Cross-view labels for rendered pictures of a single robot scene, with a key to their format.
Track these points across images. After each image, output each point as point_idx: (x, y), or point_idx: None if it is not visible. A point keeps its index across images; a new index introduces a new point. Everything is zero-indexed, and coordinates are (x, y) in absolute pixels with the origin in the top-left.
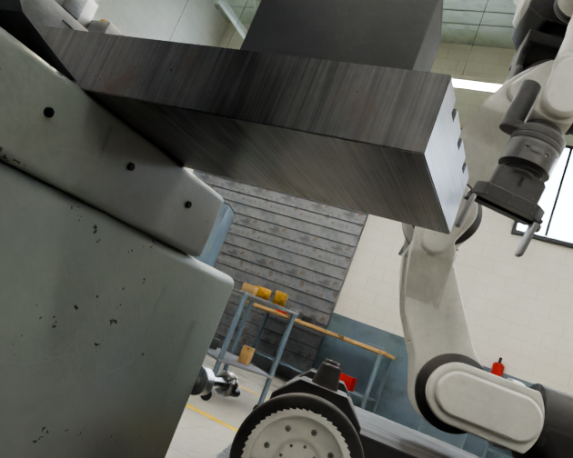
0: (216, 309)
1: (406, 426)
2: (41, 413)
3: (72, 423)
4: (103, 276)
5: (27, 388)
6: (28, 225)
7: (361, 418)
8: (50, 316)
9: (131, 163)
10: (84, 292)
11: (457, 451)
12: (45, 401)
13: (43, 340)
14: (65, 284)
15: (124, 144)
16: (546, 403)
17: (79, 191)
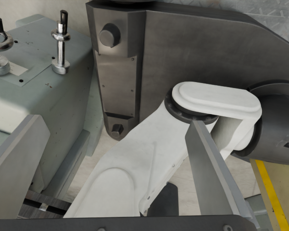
0: (43, 106)
1: (202, 18)
2: (70, 120)
3: (72, 111)
4: (49, 148)
5: (67, 128)
6: (47, 166)
7: (145, 88)
8: (58, 143)
9: (31, 184)
10: (53, 145)
11: (230, 59)
12: (69, 122)
13: (61, 138)
14: (53, 149)
15: (29, 189)
16: (236, 153)
17: (41, 174)
